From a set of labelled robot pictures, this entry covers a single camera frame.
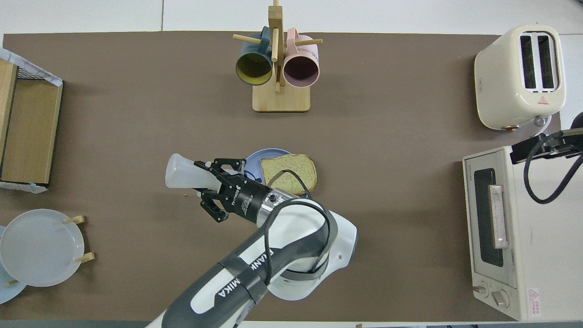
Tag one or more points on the brown table mat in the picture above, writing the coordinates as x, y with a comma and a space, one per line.
136, 114

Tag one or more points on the wooden mug tree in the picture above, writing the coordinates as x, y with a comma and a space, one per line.
281, 101

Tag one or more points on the wooden plate rack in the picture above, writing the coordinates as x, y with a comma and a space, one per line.
79, 220

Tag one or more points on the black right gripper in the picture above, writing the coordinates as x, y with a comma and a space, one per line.
567, 143

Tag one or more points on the blue round plate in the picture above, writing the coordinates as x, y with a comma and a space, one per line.
255, 157

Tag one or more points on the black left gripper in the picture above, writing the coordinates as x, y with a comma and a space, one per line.
246, 198

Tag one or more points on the light blue plate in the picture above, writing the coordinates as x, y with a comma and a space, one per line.
9, 294

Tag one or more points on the pink mug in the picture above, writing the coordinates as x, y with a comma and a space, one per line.
300, 70

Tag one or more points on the wooden shelf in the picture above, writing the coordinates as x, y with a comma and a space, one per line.
34, 100

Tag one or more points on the white crumpled paper sheet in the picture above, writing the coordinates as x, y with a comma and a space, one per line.
23, 187

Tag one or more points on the bread slice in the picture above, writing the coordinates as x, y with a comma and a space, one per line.
298, 161

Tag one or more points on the cream two-slot toaster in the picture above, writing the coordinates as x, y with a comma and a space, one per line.
496, 82

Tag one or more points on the dark teal mug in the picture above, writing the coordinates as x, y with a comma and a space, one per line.
253, 68

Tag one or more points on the white plate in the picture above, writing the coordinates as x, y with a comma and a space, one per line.
41, 248

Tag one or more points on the cream toaster oven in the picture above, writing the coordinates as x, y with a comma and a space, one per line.
546, 246

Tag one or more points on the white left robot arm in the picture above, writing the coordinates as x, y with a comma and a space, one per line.
300, 246

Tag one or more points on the squeeze bottle with blue cap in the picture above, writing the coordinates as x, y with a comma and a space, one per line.
180, 173

